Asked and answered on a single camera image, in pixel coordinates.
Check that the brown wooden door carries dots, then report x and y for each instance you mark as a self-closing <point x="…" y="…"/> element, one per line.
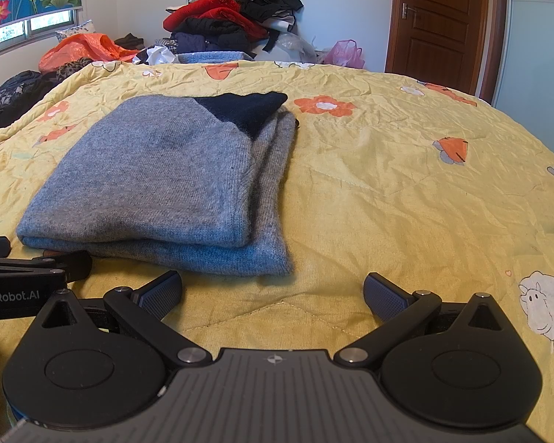
<point x="443" y="23"/>

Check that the pink plastic bag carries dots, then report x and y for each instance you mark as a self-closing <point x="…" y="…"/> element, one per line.
<point x="346" y="53"/>

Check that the clear plastic bag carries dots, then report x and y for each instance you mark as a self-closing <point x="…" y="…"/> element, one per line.
<point x="295" y="46"/>

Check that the dark brown cloth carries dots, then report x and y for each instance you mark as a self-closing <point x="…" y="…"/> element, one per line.
<point x="130" y="41"/>

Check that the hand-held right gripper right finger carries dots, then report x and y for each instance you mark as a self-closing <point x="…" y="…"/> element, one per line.
<point x="385" y="297"/>

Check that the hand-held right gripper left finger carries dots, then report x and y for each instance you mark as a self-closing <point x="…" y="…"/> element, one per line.
<point x="161" y="295"/>

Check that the grey sweater with navy sleeves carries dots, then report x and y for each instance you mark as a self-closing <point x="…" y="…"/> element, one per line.
<point x="166" y="180"/>

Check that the window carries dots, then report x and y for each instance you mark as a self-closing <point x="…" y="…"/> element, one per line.
<point x="37" y="25"/>

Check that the orange plastic bag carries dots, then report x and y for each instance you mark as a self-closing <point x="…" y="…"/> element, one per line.
<point x="83" y="50"/>

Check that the pile of dark and red clothes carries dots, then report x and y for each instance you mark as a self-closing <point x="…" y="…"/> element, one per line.
<point x="231" y="9"/>

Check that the dark patterned clothes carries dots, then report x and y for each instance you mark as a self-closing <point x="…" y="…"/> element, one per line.
<point x="14" y="97"/>

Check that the light blue knitted cloth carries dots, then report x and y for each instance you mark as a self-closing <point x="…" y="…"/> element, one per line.
<point x="212" y="56"/>

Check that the floral pillow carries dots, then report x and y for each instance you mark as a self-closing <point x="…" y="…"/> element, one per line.
<point x="76" y="31"/>

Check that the yellow floral quilt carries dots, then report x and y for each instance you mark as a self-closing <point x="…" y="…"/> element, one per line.
<point x="397" y="203"/>

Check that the white crumpled cloth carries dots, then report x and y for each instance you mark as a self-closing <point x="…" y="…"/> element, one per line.
<point x="161" y="54"/>

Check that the leopard print cloth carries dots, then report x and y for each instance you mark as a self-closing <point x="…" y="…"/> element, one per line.
<point x="74" y="68"/>

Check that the white wardrobe with flower stickers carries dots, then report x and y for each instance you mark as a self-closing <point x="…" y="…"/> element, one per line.
<point x="540" y="32"/>

